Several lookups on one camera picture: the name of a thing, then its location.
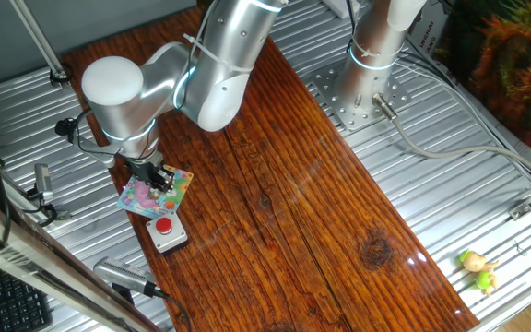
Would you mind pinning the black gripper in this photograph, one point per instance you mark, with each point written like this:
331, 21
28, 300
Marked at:
145, 171

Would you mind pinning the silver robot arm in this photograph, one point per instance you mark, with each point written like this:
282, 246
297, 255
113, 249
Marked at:
224, 55

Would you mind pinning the grey box with red button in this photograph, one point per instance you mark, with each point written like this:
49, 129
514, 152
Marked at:
166, 236

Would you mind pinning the slim metal pole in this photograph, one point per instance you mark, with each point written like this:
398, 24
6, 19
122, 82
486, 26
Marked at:
39, 41

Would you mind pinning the black keyboard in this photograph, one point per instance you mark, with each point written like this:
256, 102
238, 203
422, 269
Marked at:
12, 304

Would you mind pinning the white printed cardboard box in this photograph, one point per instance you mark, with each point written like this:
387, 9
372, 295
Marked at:
424, 32

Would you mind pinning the green and tan toy figure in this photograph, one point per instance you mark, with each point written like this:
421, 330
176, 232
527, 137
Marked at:
477, 269

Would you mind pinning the orange green furry fabric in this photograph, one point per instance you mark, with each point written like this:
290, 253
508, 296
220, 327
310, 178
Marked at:
514, 69

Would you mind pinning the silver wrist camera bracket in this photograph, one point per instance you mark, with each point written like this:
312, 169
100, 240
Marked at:
95, 152

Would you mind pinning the silver ribbed camera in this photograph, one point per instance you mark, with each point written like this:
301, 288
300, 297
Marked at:
122, 273

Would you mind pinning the black wrist camera plug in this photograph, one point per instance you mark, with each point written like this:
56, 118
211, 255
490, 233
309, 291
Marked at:
65, 126

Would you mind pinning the small grey mounted camera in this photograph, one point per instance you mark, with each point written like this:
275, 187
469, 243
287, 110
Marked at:
43, 182

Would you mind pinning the aluminium frame bar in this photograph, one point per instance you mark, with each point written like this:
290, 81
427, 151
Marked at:
39, 272

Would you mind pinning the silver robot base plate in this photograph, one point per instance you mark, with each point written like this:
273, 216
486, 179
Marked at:
353, 117

